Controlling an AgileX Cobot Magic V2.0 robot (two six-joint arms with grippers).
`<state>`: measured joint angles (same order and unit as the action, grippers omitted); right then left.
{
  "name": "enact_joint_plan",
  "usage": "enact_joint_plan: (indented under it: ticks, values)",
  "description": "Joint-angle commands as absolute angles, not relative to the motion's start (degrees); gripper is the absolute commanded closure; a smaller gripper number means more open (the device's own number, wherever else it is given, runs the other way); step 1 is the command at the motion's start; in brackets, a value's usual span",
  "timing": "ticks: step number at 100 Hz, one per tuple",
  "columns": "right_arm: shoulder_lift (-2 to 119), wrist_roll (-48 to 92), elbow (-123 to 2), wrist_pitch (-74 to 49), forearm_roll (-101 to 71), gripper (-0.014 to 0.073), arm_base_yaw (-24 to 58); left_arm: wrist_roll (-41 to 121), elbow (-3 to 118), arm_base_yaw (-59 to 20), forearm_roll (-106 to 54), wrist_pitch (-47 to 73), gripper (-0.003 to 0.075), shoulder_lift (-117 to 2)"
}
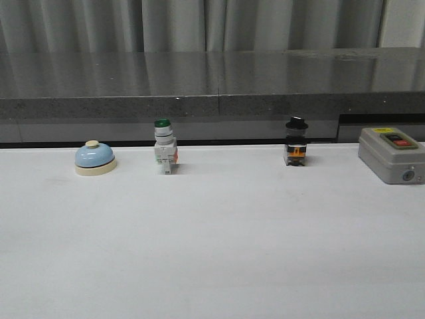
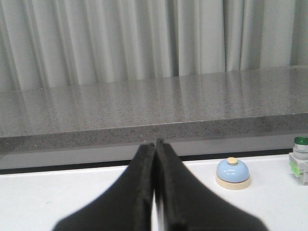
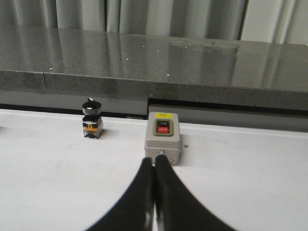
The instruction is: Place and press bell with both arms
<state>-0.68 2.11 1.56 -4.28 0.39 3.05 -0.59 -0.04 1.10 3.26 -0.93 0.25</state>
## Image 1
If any blue desk bell cream base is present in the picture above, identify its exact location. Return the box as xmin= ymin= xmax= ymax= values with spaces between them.
xmin=74 ymin=140 xmax=118 ymax=176

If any grey stone counter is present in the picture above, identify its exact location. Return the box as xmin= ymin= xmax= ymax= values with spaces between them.
xmin=1 ymin=48 xmax=424 ymax=148

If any grey curtain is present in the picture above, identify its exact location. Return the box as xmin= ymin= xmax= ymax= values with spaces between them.
xmin=1 ymin=1 xmax=424 ymax=53

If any green push button switch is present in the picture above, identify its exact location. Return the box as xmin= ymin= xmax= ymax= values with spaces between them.
xmin=154 ymin=118 xmax=178 ymax=174

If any black rotary selector switch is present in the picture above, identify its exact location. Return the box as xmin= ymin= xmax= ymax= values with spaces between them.
xmin=284 ymin=116 xmax=308 ymax=166

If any grey power switch box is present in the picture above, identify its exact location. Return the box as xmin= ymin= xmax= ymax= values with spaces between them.
xmin=358 ymin=127 xmax=424 ymax=185

